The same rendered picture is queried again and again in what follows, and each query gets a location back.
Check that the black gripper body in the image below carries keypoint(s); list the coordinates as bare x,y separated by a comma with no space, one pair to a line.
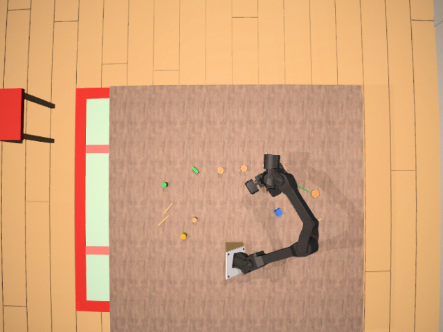
252,187

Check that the blue block with hole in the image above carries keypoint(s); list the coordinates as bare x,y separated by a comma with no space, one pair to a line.
278,212

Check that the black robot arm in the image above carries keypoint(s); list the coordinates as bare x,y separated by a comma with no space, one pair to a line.
278,181

